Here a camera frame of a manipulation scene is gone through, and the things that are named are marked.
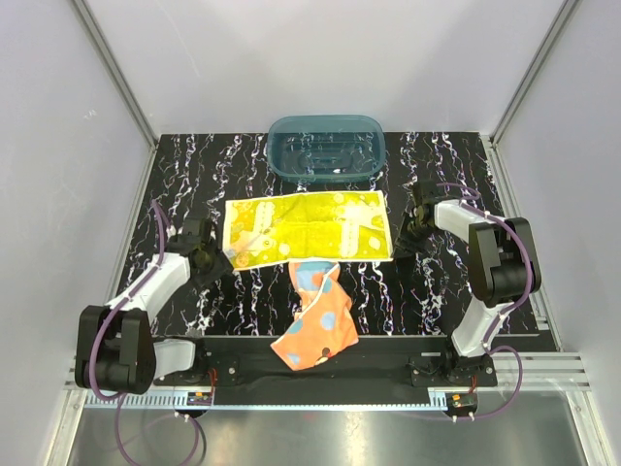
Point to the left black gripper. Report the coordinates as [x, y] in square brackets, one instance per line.
[220, 267]

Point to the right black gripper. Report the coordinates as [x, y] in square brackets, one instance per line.
[405, 248]

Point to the yellow patterned towel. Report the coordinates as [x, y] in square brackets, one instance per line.
[337, 226]

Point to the orange dotted towel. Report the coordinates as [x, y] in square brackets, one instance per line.
[324, 326]

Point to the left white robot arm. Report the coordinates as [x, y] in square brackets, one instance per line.
[116, 353]

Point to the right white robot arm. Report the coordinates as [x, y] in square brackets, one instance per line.
[503, 271]

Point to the teal plastic basin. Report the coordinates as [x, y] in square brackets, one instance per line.
[326, 149]

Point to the aluminium front rail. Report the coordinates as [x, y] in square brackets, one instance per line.
[544, 372]

